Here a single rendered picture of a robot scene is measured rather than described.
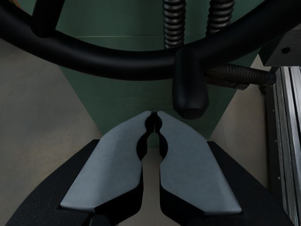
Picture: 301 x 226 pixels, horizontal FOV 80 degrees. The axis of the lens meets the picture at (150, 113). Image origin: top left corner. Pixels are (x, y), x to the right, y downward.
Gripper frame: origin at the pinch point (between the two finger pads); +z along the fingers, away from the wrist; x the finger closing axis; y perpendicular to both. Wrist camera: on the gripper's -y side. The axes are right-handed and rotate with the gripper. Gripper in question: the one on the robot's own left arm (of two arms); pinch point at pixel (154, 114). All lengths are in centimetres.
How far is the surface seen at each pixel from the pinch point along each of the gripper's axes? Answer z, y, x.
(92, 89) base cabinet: 33.5, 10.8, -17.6
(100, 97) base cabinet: 35.3, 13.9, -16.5
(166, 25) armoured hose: 10.2, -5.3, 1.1
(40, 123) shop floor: 66, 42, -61
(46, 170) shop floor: 46, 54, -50
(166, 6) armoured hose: 9.3, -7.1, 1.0
